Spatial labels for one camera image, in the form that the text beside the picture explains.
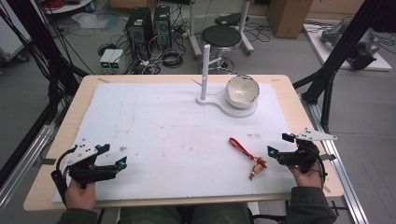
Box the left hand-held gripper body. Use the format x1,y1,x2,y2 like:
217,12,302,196
66,143,118,185

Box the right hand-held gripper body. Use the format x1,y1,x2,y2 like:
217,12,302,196
276,127,338,174

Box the red strap figure keychain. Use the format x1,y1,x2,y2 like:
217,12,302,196
229,137,268,181

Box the person's right hand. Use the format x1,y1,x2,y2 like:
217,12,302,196
287,165,323,189

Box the person's left hand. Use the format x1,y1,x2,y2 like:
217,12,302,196
64,179,97,211

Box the wooden table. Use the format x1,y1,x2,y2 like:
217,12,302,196
22,74,345,213

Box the white foam board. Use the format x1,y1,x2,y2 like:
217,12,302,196
52,81,304,203

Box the broken white bowl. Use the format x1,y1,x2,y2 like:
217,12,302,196
224,75,261,109

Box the person's legs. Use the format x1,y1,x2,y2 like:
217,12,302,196
119,203,250,224

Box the white power supply box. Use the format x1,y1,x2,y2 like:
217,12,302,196
108,49,124,70
99,49,115,70

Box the white floor platform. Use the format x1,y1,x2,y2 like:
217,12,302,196
303,22,393,72

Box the grey robot device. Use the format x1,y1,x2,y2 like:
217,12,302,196
320,21,381,71

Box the brown cardboard box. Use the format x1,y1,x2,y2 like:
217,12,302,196
265,0,314,39

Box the black round stool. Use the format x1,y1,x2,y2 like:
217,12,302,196
200,24,243,75

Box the black computer tower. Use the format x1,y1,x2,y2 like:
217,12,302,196
125,7,154,45
152,5,173,49

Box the clear plastic sheet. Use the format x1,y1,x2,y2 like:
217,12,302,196
70,11,121,32

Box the black flat floor case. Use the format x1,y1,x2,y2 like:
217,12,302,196
214,12,250,27

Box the white round table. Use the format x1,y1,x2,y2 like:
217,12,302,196
41,0,95,16

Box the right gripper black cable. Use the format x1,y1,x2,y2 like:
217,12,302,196
312,148,328,189

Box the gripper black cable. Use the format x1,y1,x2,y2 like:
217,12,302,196
312,148,328,189
50,147,78,206

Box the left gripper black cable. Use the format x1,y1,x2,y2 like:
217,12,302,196
50,147,78,206

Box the aluminium rail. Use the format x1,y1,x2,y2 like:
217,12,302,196
301,94,370,224
0,123,58,208

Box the black frame strut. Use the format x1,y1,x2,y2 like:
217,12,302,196
0,0,90,125
292,0,396,133

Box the white stand with post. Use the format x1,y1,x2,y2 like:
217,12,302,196
195,43,259,119

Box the bundle of floor cables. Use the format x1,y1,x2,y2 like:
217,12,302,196
110,24,188,75

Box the white metal stand frame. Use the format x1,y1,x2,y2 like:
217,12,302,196
187,0,255,60

